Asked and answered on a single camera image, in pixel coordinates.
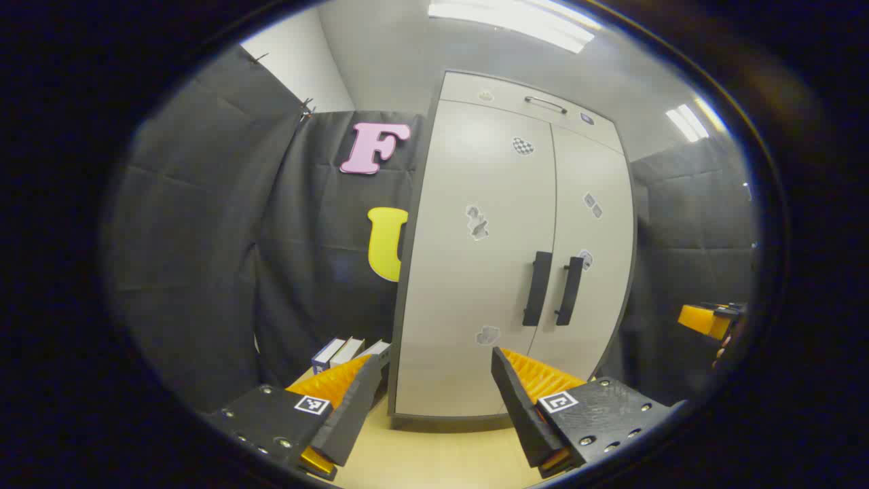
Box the grey shoe cabinet door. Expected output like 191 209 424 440
394 98 559 418
526 124 635 381

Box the black door handle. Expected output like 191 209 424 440
521 251 553 327
555 257 585 327

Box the grey double-door shoe cabinet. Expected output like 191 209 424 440
387 70 639 433

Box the small ceiling light panel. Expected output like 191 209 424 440
665 98 727 143

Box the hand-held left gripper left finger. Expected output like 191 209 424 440
204 353 391 482

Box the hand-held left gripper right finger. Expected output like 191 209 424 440
490 346 686 479

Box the grey cabinet drawer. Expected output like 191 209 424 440
440 71 620 153

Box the metal drawer handle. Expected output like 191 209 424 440
523 95 568 115

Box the large ceiling light panel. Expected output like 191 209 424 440
428 0 604 54

